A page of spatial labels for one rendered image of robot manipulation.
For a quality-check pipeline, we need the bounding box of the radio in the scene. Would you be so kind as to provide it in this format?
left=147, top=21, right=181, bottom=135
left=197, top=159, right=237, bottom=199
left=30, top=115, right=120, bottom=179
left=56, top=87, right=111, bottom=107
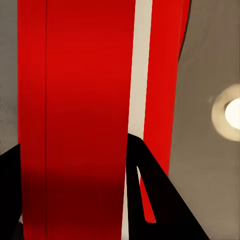
left=17, top=0, right=192, bottom=240

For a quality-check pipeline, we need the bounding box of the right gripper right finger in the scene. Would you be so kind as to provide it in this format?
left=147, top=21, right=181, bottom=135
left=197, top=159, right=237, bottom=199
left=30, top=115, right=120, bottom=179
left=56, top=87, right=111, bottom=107
left=126, top=133, right=210, bottom=240

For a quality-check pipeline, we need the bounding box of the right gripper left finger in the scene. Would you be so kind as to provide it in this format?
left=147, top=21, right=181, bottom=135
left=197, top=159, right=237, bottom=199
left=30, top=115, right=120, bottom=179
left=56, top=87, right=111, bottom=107
left=0, top=143, right=23, bottom=240

